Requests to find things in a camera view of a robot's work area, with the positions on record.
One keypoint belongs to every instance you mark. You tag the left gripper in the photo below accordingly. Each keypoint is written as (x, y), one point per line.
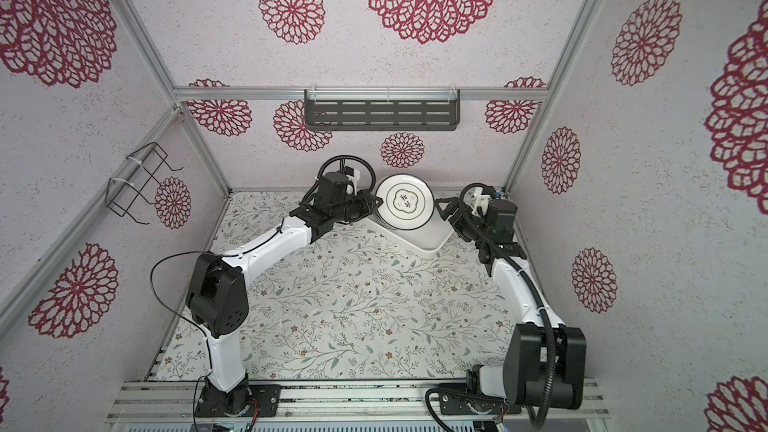
(368, 207)

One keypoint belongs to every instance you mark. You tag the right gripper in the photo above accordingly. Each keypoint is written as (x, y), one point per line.
(453, 214)

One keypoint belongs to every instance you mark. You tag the clover plate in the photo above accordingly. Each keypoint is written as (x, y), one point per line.
(407, 202)

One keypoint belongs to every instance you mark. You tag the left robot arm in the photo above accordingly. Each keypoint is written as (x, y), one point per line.
(217, 295)

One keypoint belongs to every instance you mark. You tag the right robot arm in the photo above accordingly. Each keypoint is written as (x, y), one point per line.
(544, 366)

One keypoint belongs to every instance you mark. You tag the white plastic bin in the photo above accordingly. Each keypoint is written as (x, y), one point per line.
(425, 242)

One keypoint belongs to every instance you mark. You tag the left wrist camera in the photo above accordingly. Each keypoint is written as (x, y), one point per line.
(353, 176)

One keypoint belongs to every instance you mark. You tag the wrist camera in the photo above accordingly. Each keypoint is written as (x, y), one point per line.
(353, 176)
(480, 199)

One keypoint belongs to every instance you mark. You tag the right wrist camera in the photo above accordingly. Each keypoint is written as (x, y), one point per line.
(480, 199)

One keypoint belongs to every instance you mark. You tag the grey slotted wall shelf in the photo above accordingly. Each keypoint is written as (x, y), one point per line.
(382, 112)

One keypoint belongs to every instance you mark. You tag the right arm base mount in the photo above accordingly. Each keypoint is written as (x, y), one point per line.
(467, 398)

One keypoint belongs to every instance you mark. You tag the black wire wall rack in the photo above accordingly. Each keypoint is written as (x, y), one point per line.
(123, 192)

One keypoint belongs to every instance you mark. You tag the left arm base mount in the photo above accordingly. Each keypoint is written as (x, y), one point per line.
(245, 400)

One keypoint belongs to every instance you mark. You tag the aluminium front rail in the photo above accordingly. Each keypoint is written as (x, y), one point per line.
(289, 401)

